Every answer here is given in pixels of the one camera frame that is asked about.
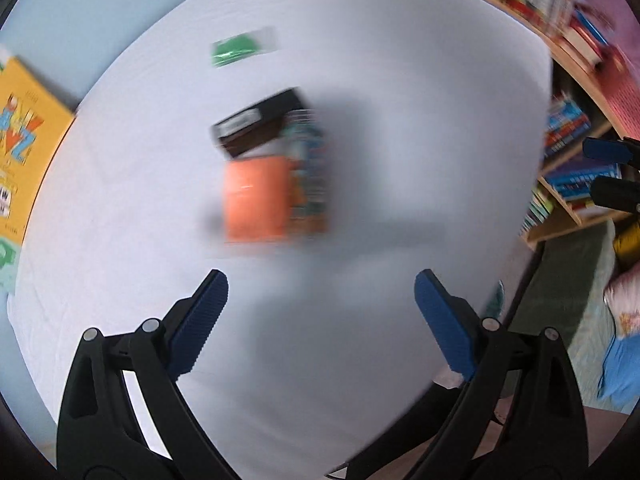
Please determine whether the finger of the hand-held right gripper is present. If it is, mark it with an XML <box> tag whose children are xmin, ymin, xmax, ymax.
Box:
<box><xmin>582</xmin><ymin>136</ymin><xmax>640</xmax><ymax>166</ymax></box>
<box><xmin>589</xmin><ymin>176</ymin><xmax>640</xmax><ymax>214</ymax></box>

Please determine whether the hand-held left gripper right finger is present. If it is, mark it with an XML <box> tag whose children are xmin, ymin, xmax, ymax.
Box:
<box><xmin>400</xmin><ymin>269</ymin><xmax>591</xmax><ymax>480</ymax></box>

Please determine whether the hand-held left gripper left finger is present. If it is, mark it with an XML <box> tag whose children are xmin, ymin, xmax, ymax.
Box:
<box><xmin>56</xmin><ymin>269</ymin><xmax>241</xmax><ymax>480</ymax></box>

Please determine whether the orange plastic packet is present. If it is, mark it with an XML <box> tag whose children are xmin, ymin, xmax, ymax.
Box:
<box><xmin>223</xmin><ymin>155</ymin><xmax>292</xmax><ymax>244</ymax></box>

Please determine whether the colourful printed packet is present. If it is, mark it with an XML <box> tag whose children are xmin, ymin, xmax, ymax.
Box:
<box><xmin>281</xmin><ymin>109</ymin><xmax>332</xmax><ymax>237</ymax></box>

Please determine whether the dark blue gum box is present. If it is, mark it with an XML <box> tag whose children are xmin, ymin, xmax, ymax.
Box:
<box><xmin>211</xmin><ymin>87</ymin><xmax>317</xmax><ymax>160</ymax></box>

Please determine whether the green plastic packet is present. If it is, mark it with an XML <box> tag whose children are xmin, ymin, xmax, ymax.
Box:
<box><xmin>209</xmin><ymin>26</ymin><xmax>279</xmax><ymax>69</ymax></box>

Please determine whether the stack of blue books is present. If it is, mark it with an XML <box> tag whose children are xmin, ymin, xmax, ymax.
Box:
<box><xmin>520</xmin><ymin>91</ymin><xmax>623</xmax><ymax>233</ymax></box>

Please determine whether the wooden bookshelf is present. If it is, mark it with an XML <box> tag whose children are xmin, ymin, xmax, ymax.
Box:
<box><xmin>395</xmin><ymin>0</ymin><xmax>640</xmax><ymax>247</ymax></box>

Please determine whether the yellow cloth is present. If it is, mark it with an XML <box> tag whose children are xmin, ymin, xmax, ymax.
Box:
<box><xmin>614</xmin><ymin>219</ymin><xmax>640</xmax><ymax>272</ymax></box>

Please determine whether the pink white pillow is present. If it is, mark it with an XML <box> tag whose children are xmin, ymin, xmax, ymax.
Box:
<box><xmin>602</xmin><ymin>264</ymin><xmax>640</xmax><ymax>343</ymax></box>

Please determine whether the grey green rug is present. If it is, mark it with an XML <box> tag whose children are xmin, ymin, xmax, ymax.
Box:
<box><xmin>500</xmin><ymin>220</ymin><xmax>618</xmax><ymax>413</ymax></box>

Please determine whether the blue pillow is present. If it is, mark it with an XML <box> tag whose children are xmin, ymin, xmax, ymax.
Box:
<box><xmin>596</xmin><ymin>332</ymin><xmax>640</xmax><ymax>405</ymax></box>

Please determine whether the light green elephant booklet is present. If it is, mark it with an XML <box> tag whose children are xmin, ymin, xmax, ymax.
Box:
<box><xmin>0</xmin><ymin>239</ymin><xmax>22</xmax><ymax>295</ymax></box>

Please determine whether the yellow picture book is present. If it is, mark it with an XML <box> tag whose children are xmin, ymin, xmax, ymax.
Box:
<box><xmin>0</xmin><ymin>56</ymin><xmax>77</xmax><ymax>242</ymax></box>

